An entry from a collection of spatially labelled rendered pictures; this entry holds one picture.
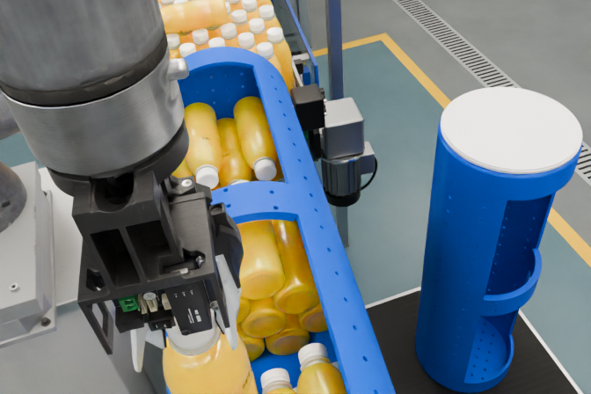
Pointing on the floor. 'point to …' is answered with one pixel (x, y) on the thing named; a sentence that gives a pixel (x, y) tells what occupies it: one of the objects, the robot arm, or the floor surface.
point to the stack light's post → (336, 75)
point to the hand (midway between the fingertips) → (190, 320)
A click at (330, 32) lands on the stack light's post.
